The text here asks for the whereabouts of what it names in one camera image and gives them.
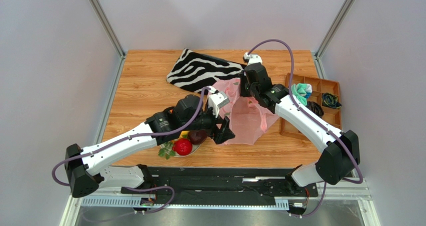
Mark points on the aluminium frame rail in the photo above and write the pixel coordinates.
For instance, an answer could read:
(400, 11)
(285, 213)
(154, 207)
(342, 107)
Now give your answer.
(346, 203)

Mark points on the white floral plate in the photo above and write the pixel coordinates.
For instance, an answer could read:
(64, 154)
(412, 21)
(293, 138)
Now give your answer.
(166, 151)

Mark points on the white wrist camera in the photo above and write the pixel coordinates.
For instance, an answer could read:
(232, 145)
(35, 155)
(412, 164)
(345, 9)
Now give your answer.
(216, 100)
(252, 58)

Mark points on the red pomegranate fruit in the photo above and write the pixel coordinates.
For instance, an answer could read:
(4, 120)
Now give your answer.
(183, 147)

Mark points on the pink printed plastic bag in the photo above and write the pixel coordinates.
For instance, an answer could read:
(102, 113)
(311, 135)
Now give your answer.
(248, 120)

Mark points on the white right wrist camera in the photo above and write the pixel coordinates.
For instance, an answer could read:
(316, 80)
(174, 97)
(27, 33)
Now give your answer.
(252, 58)

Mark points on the wooden compartment tray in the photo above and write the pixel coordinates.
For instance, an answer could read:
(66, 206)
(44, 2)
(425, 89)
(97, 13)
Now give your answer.
(319, 87)

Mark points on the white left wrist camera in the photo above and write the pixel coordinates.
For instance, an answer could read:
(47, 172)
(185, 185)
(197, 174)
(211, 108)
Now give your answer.
(216, 100)

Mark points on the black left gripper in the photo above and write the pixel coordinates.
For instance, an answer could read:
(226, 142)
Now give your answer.
(220, 135)

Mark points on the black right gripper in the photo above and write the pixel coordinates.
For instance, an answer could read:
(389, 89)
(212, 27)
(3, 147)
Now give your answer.
(248, 87)

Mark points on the black rolled socks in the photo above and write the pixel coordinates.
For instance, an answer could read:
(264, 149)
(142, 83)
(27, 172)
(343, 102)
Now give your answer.
(315, 108)

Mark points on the yellow peach fruit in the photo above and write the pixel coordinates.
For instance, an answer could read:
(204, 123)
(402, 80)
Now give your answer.
(184, 134)

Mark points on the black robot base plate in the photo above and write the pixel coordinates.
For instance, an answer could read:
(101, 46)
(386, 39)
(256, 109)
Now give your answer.
(223, 186)

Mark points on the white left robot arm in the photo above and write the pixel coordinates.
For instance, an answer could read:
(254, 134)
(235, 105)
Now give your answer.
(90, 168)

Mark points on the teal and white socks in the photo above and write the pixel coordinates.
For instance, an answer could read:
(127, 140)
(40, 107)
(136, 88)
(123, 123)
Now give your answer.
(302, 92)

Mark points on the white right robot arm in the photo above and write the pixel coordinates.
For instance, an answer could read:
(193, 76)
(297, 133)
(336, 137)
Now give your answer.
(340, 152)

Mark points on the dark blue patterned socks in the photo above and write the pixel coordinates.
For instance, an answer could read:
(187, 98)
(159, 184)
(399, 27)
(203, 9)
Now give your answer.
(331, 101)

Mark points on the zebra striped cloth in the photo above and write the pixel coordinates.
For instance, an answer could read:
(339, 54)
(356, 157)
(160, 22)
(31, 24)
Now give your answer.
(192, 71)

